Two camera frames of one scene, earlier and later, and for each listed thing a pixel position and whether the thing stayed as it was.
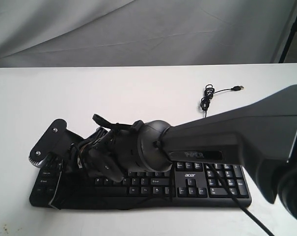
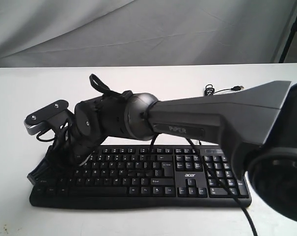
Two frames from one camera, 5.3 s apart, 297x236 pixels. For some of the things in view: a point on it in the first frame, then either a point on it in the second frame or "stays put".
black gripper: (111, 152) -> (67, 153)
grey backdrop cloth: (71, 33) stays put
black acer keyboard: (188, 184) stays put
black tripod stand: (295, 28) stays put
